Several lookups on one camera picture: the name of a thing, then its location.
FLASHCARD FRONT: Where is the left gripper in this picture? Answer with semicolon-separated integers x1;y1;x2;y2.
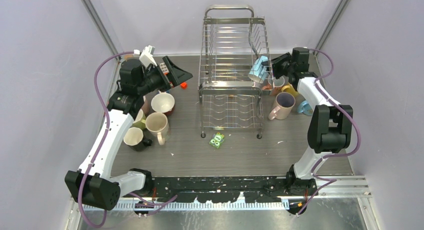
137;56;192;96

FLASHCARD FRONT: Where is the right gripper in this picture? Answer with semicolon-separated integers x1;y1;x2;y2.
261;52;295;80

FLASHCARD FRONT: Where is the light blue mug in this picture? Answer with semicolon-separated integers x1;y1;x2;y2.
247;55;269;84

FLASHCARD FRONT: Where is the salmon pink mug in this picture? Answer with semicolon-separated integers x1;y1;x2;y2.
262;76;286;96

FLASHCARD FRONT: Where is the yellow cup tier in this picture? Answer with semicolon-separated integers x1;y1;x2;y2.
281;83;299;97

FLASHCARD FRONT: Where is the dark red mug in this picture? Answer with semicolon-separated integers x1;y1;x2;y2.
150;92;175;116

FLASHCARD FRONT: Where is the pink upside-down cup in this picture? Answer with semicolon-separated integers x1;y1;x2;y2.
268;92;296;120

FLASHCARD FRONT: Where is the metal dish rack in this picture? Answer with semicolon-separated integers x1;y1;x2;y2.
198;4;273;139

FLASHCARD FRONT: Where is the blue upside-down cup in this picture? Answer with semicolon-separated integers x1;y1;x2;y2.
296;100;314;116

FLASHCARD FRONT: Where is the beige cup tier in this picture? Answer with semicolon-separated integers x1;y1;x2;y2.
145;112;170;146

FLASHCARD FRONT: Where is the yellow mug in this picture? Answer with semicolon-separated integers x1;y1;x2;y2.
132;109;147;130

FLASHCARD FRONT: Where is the black mug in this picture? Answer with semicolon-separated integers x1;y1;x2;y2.
123;127;153;152

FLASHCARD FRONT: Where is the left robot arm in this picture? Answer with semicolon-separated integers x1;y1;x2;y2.
64;56;193;211

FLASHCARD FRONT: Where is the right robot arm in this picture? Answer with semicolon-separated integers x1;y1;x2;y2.
269;47;353;195

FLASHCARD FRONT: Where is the white grid block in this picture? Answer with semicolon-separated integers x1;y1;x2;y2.
159;62;169;74

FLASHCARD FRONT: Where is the orange round block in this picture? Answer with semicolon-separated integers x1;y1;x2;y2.
180;82;188;90

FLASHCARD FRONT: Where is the green owl toy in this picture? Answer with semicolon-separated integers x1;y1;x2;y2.
209;132;225;149

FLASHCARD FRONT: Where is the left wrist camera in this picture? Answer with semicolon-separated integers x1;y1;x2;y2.
139;45;158;68

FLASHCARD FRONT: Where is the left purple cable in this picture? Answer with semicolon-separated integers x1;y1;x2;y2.
76;50;178;229

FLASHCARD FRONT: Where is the purple cable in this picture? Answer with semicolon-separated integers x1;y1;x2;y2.
76;50;178;229
296;48;363;216

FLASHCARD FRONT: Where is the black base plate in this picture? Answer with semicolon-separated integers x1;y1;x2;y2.
132;175;320;205

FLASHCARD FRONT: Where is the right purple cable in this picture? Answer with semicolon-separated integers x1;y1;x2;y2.
296;48;363;216

